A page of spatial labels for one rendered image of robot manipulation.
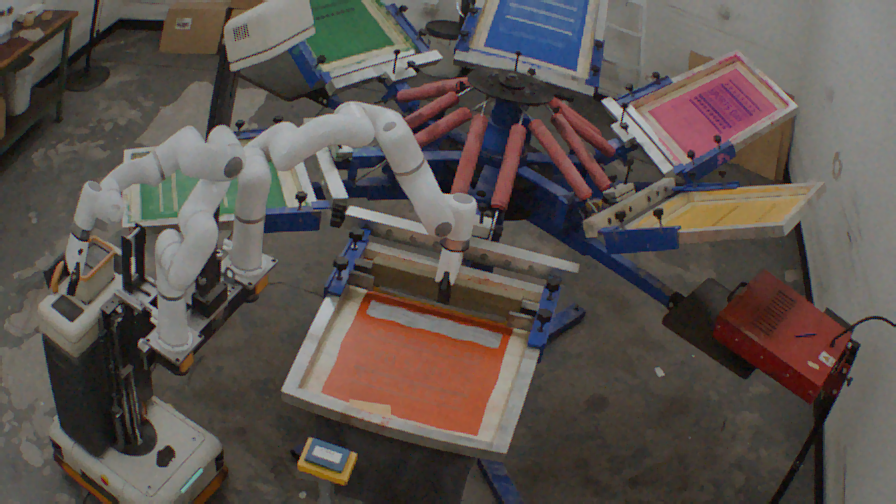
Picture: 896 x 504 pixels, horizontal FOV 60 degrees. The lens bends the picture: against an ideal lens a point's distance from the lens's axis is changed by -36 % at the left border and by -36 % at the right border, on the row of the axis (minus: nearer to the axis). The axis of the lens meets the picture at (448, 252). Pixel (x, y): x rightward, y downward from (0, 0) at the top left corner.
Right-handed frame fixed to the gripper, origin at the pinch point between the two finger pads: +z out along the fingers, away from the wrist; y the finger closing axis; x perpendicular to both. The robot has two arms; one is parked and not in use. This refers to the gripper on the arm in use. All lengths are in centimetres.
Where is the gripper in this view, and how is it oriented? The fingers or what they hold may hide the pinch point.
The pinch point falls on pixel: (445, 292)
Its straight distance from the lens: 318.4
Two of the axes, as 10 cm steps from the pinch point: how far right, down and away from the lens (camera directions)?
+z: -1.5, 8.3, 5.3
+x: 9.7, 2.4, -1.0
